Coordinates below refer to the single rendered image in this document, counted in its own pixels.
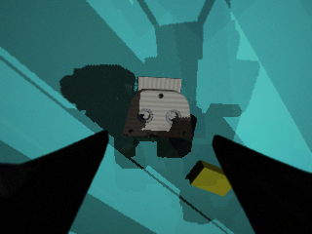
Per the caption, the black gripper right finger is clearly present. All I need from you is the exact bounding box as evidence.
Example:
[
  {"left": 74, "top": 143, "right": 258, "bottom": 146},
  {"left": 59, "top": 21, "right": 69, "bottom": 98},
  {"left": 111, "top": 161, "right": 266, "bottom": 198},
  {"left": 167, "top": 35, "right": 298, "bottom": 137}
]
[{"left": 212, "top": 135, "right": 312, "bottom": 234}]

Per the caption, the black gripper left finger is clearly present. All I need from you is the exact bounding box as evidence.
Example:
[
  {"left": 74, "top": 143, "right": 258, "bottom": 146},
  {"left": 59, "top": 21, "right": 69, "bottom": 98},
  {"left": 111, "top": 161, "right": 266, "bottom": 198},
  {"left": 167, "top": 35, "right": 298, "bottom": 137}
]
[{"left": 0, "top": 131, "right": 109, "bottom": 234}]

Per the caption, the grey metal plate with two round holes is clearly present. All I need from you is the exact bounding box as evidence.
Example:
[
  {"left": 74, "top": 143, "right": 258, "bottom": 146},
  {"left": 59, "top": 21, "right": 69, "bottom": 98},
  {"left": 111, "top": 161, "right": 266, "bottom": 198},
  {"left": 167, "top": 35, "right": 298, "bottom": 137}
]
[{"left": 122, "top": 89, "right": 193, "bottom": 138}]

